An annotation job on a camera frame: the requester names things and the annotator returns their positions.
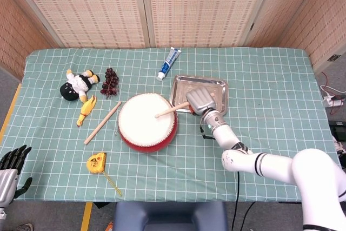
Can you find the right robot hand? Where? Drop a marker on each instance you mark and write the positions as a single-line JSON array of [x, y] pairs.
[[201, 101]]

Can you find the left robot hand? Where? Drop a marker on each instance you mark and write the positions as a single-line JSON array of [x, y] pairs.
[[8, 179]]

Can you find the wooden drumstick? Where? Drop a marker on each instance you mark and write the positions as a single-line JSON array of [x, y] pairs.
[[102, 123], [170, 110]]

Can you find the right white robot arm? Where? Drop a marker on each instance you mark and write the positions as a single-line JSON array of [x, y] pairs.
[[270, 163]]

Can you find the blue robot base seat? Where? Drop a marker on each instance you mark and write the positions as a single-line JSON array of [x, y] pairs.
[[170, 216]]

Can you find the stainless steel tray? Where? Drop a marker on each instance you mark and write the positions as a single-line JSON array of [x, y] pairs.
[[181, 90]]

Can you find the red drum white skin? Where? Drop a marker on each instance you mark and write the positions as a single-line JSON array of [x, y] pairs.
[[140, 131]]

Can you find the blue white toothpaste tube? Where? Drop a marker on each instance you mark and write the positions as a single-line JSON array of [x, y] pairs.
[[166, 66]]

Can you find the grey shoe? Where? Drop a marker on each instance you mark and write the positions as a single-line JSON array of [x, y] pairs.
[[24, 227]]

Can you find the green checked tablecloth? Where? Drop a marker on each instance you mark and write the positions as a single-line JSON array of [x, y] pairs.
[[175, 177]]

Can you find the yellow tape measure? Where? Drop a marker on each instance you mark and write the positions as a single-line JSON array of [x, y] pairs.
[[96, 162]]

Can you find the dark red grape bunch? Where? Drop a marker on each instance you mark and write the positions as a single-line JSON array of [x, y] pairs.
[[109, 79]]

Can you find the yellow rubber chicken toy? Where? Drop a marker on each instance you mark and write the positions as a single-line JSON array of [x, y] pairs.
[[86, 110]]

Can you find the small orange object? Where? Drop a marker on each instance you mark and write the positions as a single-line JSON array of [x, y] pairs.
[[110, 227]]

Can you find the black white plush doll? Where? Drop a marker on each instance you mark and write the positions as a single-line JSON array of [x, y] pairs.
[[75, 85]]

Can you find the white power strip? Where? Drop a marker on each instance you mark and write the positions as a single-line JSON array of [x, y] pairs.
[[332, 101]]

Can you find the black device box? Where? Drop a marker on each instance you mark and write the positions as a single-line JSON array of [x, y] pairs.
[[338, 131]]

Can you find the woven bamboo folding screen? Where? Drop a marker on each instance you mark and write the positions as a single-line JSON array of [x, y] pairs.
[[89, 6]]

